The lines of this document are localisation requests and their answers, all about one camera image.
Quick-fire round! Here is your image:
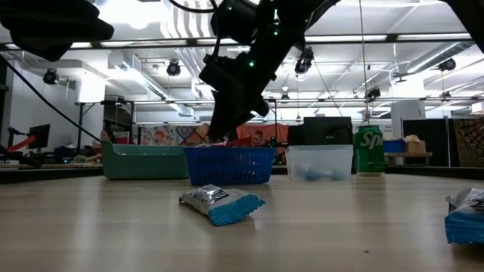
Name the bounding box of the long ceiling light bar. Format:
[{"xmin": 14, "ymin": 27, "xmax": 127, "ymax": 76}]
[{"xmin": 100, "ymin": 32, "xmax": 484, "ymax": 48}]

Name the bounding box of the silver ventilation duct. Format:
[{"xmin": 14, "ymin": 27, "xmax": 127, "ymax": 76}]
[{"xmin": 406, "ymin": 40, "xmax": 476, "ymax": 76}]

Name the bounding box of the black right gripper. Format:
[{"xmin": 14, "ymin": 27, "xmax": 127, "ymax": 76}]
[{"xmin": 206, "ymin": 37, "xmax": 292, "ymax": 144}]

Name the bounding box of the brown patterned wall hanging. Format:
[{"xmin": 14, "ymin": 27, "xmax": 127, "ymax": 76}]
[{"xmin": 452, "ymin": 117, "xmax": 484, "ymax": 168}]

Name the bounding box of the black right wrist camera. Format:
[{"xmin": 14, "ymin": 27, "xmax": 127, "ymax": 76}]
[{"xmin": 198, "ymin": 54, "xmax": 237, "ymax": 93}]

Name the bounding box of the clear plastic container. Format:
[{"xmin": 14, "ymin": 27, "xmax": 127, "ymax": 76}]
[{"xmin": 285, "ymin": 144, "xmax": 355, "ymax": 181}]

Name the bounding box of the green Sprite can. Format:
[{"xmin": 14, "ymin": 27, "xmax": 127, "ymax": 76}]
[{"xmin": 353, "ymin": 125, "xmax": 386, "ymax": 175}]

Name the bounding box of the white pillar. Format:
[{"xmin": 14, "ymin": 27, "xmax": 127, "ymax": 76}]
[{"xmin": 390, "ymin": 100, "xmax": 427, "ymax": 129}]

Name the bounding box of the black equipment box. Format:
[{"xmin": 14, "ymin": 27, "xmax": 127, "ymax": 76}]
[{"xmin": 302, "ymin": 116, "xmax": 353, "ymax": 147}]

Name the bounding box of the black partition panel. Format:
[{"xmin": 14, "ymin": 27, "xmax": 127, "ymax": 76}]
[{"xmin": 402, "ymin": 118, "xmax": 451, "ymax": 168}]

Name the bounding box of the person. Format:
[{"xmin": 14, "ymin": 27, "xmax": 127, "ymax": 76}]
[
  {"xmin": 250, "ymin": 129, "xmax": 266, "ymax": 148},
  {"xmin": 85, "ymin": 129, "xmax": 116, "ymax": 162}
]

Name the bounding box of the blue storage bin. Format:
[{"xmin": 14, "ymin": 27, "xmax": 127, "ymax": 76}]
[{"xmin": 383, "ymin": 140, "xmax": 406, "ymax": 153}]

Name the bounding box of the orange cloth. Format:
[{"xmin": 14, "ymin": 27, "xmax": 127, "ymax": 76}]
[{"xmin": 236, "ymin": 123, "xmax": 290, "ymax": 149}]

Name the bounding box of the colourful patchwork quilt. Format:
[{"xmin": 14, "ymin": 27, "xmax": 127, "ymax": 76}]
[{"xmin": 139, "ymin": 123, "xmax": 211, "ymax": 147}]

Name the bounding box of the brown cardboard box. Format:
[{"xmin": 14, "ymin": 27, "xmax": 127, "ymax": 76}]
[{"xmin": 403, "ymin": 134, "xmax": 427, "ymax": 153}]

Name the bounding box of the black monitor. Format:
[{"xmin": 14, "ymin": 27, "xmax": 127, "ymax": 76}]
[{"xmin": 28, "ymin": 123, "xmax": 51, "ymax": 150}]

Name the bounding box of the teal plastic bin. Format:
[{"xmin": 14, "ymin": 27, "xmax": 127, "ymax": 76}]
[{"xmin": 100, "ymin": 139, "xmax": 190, "ymax": 181}]

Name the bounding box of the blue plastic mesh basket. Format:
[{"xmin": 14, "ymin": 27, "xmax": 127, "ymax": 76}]
[{"xmin": 184, "ymin": 146, "xmax": 278, "ymax": 187}]

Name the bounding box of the black diagonal cable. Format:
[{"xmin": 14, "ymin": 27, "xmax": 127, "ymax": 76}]
[{"xmin": 0, "ymin": 55, "xmax": 102, "ymax": 144}]

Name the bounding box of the wooden shelf board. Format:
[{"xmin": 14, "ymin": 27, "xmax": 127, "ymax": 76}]
[{"xmin": 383, "ymin": 151, "xmax": 434, "ymax": 158}]

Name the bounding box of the white blue Hershey's bar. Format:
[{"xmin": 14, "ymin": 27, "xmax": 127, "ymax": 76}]
[
  {"xmin": 444, "ymin": 187, "xmax": 484, "ymax": 246},
  {"xmin": 178, "ymin": 184, "xmax": 266, "ymax": 227}
]

